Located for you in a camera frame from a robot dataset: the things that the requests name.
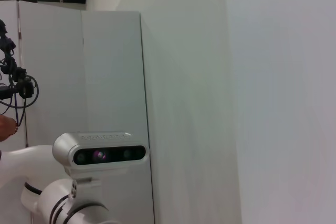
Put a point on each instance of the person's hand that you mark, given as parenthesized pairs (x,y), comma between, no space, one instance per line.
(6,128)

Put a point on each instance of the white partition panel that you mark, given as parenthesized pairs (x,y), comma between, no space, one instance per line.
(52,77)
(113,77)

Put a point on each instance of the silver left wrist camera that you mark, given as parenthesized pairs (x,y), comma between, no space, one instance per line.
(105,140)

